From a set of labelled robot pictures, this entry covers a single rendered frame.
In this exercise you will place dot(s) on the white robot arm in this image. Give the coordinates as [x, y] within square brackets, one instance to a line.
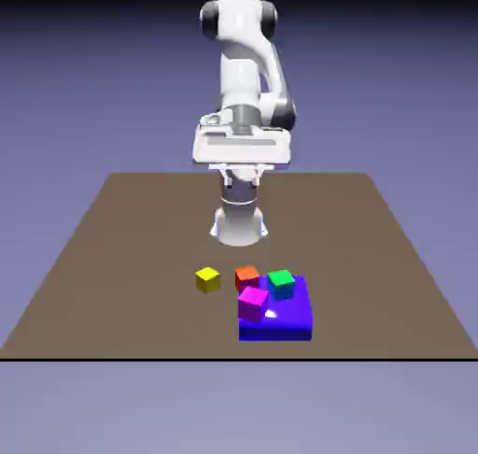
[239, 31]

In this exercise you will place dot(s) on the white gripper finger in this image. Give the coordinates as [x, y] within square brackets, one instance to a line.
[226, 176]
[257, 176]

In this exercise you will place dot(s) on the small yellow cube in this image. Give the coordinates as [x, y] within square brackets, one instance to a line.
[207, 279]

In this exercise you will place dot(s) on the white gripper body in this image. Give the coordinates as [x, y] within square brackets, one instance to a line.
[241, 153]

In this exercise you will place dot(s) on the small magenta cube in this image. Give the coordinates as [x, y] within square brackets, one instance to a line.
[253, 302]

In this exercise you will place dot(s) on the small green cube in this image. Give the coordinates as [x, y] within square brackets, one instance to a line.
[281, 283]

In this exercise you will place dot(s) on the small orange cube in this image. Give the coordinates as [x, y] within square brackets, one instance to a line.
[246, 274]

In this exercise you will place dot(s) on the large blue box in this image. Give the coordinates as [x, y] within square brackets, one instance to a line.
[291, 319]

